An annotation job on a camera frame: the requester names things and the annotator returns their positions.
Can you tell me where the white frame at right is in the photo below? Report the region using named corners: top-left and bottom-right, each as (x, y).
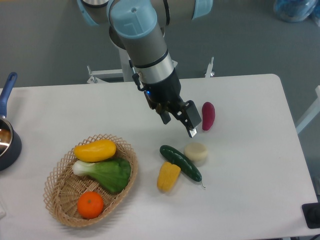
top-left (295, 85), bottom-right (320, 134)

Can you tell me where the blue plastic bag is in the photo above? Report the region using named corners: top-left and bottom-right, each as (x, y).
top-left (273, 0), bottom-right (320, 27)

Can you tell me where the dark blue saucepan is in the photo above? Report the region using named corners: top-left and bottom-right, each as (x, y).
top-left (0, 72), bottom-right (22, 171)

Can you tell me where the purple sweet potato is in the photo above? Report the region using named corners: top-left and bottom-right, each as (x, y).
top-left (201, 102), bottom-right (216, 131)

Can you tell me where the woven wicker basket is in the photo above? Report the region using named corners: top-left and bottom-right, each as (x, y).
top-left (43, 134), bottom-right (138, 228)

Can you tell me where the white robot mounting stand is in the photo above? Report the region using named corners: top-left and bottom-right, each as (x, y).
top-left (86, 27), bottom-right (216, 85)

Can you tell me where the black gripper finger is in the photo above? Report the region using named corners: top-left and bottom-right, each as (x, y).
top-left (175, 100), bottom-right (202, 138)
top-left (160, 111), bottom-right (171, 125)

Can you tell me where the orange tangerine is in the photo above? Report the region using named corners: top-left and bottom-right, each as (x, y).
top-left (77, 191), bottom-right (104, 219)

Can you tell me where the yellow mango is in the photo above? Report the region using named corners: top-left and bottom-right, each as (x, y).
top-left (73, 139), bottom-right (117, 163)

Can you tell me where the dark green cucumber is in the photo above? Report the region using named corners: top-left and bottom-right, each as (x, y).
top-left (159, 145), bottom-right (204, 188)

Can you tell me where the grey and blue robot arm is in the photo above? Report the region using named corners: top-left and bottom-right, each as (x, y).
top-left (77, 0), bottom-right (213, 138)

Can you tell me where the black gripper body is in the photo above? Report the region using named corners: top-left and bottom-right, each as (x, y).
top-left (132, 69), bottom-right (187, 116)

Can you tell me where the black device at edge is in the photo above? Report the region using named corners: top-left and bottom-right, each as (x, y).
top-left (301, 202), bottom-right (320, 229)

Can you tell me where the yellow bell pepper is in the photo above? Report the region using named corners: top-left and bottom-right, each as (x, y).
top-left (157, 162), bottom-right (181, 192)

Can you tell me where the green bok choy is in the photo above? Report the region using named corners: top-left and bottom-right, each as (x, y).
top-left (72, 158), bottom-right (132, 193)

